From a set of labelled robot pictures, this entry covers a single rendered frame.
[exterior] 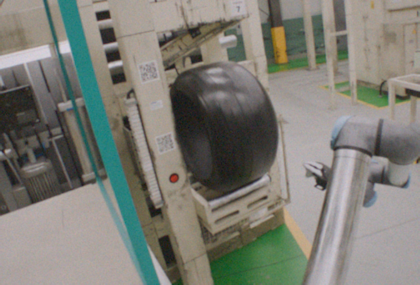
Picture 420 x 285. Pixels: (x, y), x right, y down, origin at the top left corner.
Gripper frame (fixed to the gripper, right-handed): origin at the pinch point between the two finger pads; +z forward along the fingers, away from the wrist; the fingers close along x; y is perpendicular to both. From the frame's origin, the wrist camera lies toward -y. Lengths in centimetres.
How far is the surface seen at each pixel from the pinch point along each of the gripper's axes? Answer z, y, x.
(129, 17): 88, -28, -2
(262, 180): 11.4, 19.2, -3.5
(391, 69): -192, 98, 396
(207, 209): 30.5, 21.0, -28.6
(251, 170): 21.7, 4.3, -13.1
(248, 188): 16.3, 20.7, -9.7
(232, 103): 41.0, -15.3, -4.3
